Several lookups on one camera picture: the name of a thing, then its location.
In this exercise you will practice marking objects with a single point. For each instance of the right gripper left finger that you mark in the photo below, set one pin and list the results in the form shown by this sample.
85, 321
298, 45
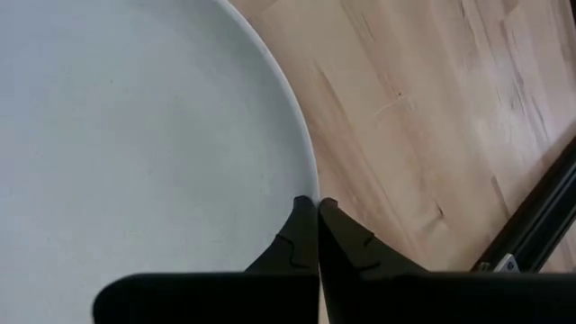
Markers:
270, 297

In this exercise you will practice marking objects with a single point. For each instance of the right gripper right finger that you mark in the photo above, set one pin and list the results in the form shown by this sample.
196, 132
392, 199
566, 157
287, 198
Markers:
405, 297

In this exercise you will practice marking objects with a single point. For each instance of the small white plate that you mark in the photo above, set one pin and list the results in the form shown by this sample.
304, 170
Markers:
135, 135

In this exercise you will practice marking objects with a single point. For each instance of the silver metal bracket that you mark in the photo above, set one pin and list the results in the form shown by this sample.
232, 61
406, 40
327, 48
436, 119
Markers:
507, 264

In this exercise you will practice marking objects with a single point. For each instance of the black aluminium table frame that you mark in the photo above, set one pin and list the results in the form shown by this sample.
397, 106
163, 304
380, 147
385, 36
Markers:
540, 216

